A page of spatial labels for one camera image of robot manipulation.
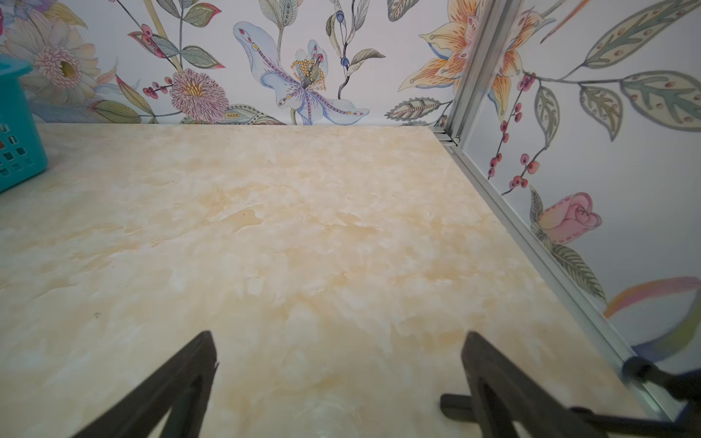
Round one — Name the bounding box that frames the black microphone on tripod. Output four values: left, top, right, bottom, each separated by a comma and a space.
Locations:
439, 358, 700, 437

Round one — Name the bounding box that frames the teal plastic basket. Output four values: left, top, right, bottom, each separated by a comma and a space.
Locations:
1, 55, 49, 192

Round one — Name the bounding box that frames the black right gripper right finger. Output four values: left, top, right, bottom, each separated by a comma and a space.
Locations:
461, 331, 604, 438

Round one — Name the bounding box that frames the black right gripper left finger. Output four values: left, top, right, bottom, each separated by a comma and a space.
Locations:
76, 330, 218, 437

